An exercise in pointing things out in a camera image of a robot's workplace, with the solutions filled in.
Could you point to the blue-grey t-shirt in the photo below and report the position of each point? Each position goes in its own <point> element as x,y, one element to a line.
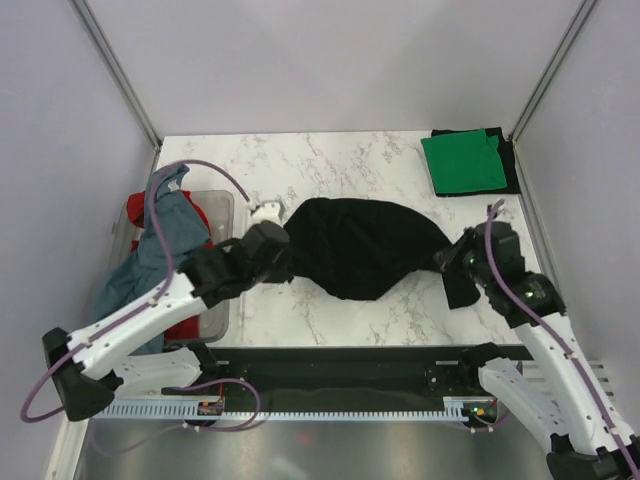
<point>169,221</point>

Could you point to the white slotted cable duct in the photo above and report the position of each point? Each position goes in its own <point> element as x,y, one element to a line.
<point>207,408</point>

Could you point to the red t-shirt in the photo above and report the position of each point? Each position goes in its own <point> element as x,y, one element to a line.
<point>189,328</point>

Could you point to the clear plastic bin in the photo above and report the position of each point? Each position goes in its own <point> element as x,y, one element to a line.
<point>218,206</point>

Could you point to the black t-shirt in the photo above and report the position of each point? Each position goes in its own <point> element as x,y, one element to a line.
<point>358,249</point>
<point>506,153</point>

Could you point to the left aluminium frame post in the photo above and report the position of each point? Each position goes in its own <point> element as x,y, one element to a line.
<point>108,56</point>

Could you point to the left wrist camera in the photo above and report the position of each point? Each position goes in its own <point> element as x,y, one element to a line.
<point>266,237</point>

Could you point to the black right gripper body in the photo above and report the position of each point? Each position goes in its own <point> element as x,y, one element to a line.
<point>462,263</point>

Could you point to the folded green t-shirt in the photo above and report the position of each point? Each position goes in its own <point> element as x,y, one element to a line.
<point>464,163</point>

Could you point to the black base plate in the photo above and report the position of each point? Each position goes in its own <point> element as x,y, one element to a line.
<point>404,376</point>

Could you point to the folded black t-shirt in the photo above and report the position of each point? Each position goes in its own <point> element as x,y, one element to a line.
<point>506,153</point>

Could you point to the right aluminium frame post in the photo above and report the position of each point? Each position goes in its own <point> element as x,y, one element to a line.
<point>561,52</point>

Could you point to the aluminium frame post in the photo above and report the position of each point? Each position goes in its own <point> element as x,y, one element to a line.
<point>108,56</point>
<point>561,52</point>

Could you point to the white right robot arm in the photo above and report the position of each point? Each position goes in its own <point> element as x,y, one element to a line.
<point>577,425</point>

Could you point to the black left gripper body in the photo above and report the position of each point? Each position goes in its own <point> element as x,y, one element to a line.
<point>278,273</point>

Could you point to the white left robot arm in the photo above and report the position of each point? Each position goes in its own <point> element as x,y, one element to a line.
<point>94,365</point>

